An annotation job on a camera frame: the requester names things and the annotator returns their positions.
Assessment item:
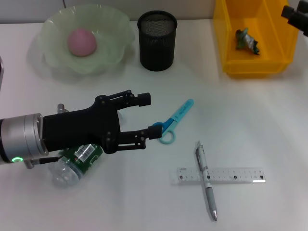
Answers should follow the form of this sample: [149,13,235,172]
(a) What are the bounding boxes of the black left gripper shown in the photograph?
[42,89,163,155]

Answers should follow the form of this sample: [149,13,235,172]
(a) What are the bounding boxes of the blue teal scissors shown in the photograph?
[151,98,195,146]

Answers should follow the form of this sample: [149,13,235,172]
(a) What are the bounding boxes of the green plastic wrapper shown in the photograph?
[234,27,262,56]

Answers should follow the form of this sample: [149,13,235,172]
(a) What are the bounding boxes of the clear green-label water bottle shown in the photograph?
[47,110,126,190]

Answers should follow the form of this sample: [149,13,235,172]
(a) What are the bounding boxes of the pink peach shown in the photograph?
[66,27,98,57]

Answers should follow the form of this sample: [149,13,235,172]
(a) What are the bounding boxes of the black mesh pen holder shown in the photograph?
[137,11,178,72]

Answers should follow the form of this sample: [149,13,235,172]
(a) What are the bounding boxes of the pale green glass fruit plate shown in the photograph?
[36,4,136,76]

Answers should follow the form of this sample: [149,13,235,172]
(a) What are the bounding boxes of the grey silver pen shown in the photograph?
[195,141,219,221]

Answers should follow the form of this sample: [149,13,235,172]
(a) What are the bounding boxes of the clear plastic ruler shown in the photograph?
[169,167,267,186]

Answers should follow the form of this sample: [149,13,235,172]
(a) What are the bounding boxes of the yellow plastic bin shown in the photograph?
[213,0,300,79]

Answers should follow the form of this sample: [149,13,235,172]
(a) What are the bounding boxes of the silver connector stub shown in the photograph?
[56,103,70,114]

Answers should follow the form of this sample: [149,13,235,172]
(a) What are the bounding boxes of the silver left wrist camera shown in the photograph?
[0,56,5,95]

